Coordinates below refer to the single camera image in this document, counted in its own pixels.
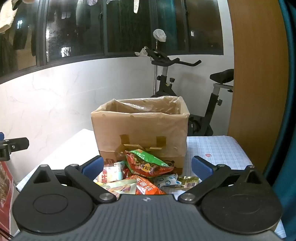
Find white and pink snack packet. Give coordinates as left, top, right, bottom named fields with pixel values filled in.
left=97, top=161, right=125, bottom=183

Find checked tablecloth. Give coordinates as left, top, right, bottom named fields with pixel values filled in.
left=16, top=135, right=287, bottom=239

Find orange red snack bag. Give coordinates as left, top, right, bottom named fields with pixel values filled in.
left=131, top=175, right=167, bottom=195

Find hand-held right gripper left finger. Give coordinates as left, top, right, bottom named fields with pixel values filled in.
left=32, top=155, right=117, bottom=204

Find brown cardboard box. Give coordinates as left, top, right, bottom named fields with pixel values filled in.
left=91, top=96, right=190, bottom=177

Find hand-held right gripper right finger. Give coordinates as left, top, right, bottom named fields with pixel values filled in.
left=178, top=156, right=264, bottom=204

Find red and green snack bag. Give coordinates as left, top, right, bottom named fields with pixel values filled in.
left=125, top=149, right=174, bottom=178

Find red printed plastic bag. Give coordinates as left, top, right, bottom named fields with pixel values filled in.
left=0, top=160, right=15, bottom=235

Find dark framed window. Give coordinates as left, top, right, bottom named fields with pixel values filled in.
left=0, top=0, right=224, bottom=78

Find black exercise bike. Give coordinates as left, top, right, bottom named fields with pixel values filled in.
left=146, top=48, right=234, bottom=137

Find pale yellow snack packet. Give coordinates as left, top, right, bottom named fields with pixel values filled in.
left=94, top=179, right=137, bottom=195

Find crumpled white tissue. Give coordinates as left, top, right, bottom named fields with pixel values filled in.
left=135, top=46, right=149, bottom=57

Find hanging beige cloth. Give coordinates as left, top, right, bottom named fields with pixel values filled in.
left=0, top=0, right=23, bottom=34

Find light blue white snack packet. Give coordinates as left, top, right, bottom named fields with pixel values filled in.
left=154, top=173, right=183, bottom=189

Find white plastic bag on pole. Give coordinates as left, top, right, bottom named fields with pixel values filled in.
left=153, top=29, right=167, bottom=42

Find gold snack packet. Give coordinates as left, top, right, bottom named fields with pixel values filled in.
left=178, top=176, right=200, bottom=191

